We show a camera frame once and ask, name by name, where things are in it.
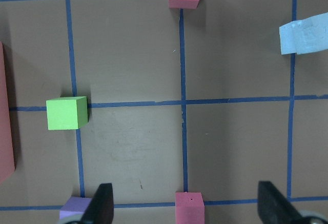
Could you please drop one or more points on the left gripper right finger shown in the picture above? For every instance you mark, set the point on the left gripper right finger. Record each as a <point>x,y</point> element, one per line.
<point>273,207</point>

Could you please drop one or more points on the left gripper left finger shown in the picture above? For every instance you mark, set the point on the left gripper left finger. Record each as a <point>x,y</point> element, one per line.
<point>101,207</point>

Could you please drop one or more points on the light blue foam block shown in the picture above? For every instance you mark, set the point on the light blue foam block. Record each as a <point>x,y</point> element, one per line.
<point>287,39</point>
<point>310,34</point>

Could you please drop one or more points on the purple foam block left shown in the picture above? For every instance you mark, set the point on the purple foam block left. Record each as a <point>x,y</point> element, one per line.
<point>74,206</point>

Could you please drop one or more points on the dark pink foam block near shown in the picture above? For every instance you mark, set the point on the dark pink foam block near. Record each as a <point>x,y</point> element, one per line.
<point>189,208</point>

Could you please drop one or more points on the green foam block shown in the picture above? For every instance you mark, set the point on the green foam block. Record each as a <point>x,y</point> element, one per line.
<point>67,113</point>

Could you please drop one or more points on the pink plastic tray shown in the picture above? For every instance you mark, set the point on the pink plastic tray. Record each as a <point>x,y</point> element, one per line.
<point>7,155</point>

